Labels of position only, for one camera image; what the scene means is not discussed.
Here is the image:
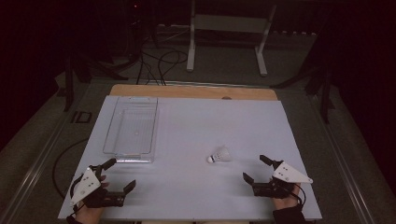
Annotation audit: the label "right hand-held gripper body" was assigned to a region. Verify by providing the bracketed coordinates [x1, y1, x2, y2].
[251, 160, 314, 200]

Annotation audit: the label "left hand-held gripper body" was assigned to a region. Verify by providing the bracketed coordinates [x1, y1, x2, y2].
[69, 164, 126, 209]

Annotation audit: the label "white shuttlecock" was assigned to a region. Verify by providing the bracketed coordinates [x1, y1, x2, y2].
[206, 145, 233, 164]

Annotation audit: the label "clear plastic tray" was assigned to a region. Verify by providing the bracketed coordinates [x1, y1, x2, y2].
[102, 95, 161, 164]

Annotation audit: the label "person's right hand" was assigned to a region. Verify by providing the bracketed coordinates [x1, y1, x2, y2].
[269, 182, 302, 211]

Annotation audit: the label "white table cover sheet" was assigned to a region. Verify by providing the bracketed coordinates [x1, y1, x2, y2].
[57, 94, 323, 222]

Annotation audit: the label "black stand legs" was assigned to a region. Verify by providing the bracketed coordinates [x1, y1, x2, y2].
[63, 46, 129, 113]
[269, 55, 336, 125]

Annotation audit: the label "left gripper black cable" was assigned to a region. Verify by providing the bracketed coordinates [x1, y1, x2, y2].
[68, 173, 87, 217]

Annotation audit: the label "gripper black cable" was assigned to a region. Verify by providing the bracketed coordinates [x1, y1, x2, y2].
[279, 182, 307, 207]
[68, 173, 87, 217]

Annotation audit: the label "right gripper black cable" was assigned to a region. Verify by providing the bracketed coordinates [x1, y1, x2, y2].
[279, 182, 307, 207]

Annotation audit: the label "black looped floor cable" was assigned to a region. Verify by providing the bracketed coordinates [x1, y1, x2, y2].
[51, 137, 90, 201]

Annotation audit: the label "metal floor rail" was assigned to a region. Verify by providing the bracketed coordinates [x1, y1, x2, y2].
[307, 92, 377, 224]
[0, 81, 92, 224]

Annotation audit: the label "black floor cables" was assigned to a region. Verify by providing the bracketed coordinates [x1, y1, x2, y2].
[135, 49, 190, 87]

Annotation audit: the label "white metal stand frame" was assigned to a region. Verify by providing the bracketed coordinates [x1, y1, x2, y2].
[186, 0, 277, 77]

